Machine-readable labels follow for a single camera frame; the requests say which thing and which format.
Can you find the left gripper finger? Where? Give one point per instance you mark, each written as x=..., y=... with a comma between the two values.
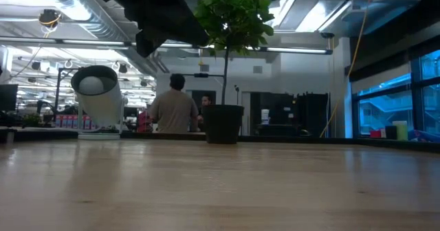
x=147, y=45
x=182, y=28

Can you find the black overhead stand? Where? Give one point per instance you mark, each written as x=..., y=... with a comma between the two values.
x=201, y=75

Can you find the ceiling tube light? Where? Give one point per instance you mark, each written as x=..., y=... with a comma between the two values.
x=96, y=42
x=297, y=50

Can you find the green leafy plant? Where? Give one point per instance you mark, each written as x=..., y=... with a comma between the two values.
x=233, y=18

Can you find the person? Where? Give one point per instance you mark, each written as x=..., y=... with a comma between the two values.
x=173, y=110
x=205, y=102

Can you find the red object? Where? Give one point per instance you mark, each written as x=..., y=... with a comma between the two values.
x=144, y=121

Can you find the white spotlight lamp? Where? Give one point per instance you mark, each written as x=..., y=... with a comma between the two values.
x=103, y=110

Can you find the black plant pot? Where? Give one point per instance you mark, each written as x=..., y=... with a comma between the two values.
x=223, y=121

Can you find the red white boxes row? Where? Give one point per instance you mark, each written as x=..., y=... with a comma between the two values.
x=74, y=121

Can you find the white jug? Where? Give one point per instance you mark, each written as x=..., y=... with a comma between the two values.
x=265, y=115

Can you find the black cabinet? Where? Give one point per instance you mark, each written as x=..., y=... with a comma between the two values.
x=292, y=114

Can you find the black monitor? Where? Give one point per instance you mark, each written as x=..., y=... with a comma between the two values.
x=8, y=97

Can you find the small red box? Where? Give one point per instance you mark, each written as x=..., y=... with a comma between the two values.
x=375, y=133

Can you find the blue glass window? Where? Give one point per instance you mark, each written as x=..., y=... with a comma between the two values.
x=395, y=100

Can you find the black cup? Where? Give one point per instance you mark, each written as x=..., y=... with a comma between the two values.
x=390, y=132

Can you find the green cup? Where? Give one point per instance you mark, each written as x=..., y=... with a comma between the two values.
x=401, y=130

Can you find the black dome camera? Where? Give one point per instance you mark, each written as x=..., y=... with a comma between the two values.
x=327, y=35

